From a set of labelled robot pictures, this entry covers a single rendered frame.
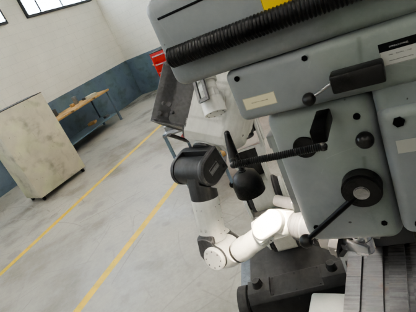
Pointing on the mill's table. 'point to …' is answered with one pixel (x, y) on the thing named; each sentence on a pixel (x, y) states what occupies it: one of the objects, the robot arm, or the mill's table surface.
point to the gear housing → (324, 68)
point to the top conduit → (250, 29)
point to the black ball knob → (364, 140)
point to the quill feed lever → (359, 180)
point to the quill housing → (337, 168)
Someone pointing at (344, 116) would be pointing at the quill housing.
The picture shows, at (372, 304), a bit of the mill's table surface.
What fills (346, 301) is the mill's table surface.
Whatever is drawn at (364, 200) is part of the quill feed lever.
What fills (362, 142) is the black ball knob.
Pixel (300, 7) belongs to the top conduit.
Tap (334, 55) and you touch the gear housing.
